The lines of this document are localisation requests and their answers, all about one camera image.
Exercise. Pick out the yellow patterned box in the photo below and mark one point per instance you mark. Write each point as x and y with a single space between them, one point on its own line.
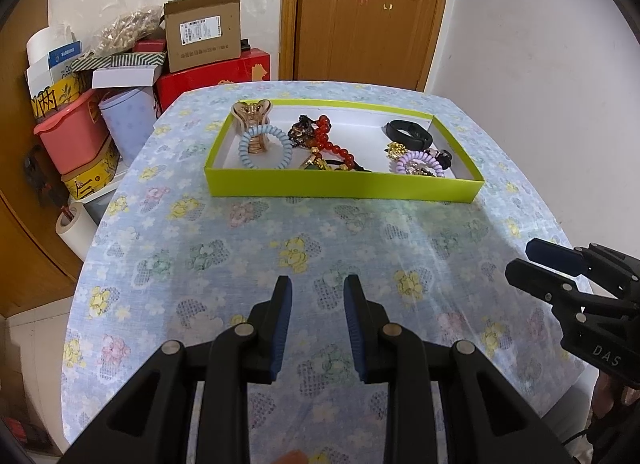
55 97

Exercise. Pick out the pale blue round tin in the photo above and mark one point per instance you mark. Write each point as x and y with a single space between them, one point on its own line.
125 124

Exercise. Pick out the gold and green hair clip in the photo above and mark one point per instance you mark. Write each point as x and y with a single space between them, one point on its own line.
312 163

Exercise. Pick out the person's left hand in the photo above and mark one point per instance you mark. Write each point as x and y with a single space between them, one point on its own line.
292 458

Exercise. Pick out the green striped box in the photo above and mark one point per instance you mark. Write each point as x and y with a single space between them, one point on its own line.
130 60

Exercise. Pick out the black wristband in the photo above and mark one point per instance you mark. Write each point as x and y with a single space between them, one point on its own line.
400 137

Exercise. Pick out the green cardboard tray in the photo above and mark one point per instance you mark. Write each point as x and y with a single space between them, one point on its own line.
350 186

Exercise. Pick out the large red gift box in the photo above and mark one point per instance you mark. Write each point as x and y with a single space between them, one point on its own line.
200 84

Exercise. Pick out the small red box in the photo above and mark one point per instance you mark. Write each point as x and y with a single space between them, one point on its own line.
149 46

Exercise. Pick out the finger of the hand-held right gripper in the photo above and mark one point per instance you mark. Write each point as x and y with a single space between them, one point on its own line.
552 255
530 276

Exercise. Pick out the grey plastic container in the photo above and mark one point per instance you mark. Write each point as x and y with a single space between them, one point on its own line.
102 201

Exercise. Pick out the wooden cabinet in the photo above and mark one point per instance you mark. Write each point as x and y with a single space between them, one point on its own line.
30 264

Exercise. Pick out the blue and white box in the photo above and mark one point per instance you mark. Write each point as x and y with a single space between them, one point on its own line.
65 57

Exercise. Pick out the gold flower hair clip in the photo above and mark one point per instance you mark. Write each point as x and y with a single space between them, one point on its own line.
396 150

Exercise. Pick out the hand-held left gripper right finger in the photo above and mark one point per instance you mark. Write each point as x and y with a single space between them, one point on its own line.
352 334

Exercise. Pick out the brown cardboard box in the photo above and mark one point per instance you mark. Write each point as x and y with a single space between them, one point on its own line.
200 39

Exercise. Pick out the white flat box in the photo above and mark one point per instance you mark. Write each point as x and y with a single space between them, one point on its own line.
125 78

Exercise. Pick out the pink plastic bin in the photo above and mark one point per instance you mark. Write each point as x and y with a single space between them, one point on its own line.
75 137

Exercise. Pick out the person's right hand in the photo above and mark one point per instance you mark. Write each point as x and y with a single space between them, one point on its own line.
612 396

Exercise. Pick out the bag of golden pieces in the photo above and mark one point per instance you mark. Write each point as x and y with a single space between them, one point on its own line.
125 29

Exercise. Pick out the gold hair claw clip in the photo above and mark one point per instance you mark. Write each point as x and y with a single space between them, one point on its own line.
252 117

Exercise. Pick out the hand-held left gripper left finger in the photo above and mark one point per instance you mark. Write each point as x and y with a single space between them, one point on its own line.
283 334

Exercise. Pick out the yellow round box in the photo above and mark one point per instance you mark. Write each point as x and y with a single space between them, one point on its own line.
90 177

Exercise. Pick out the wooden door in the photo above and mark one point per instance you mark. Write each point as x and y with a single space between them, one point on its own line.
370 19

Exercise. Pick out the white paper roll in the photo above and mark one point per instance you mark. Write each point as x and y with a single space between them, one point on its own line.
77 236

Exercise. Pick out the floral tablecloth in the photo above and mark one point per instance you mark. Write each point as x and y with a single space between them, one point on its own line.
225 244

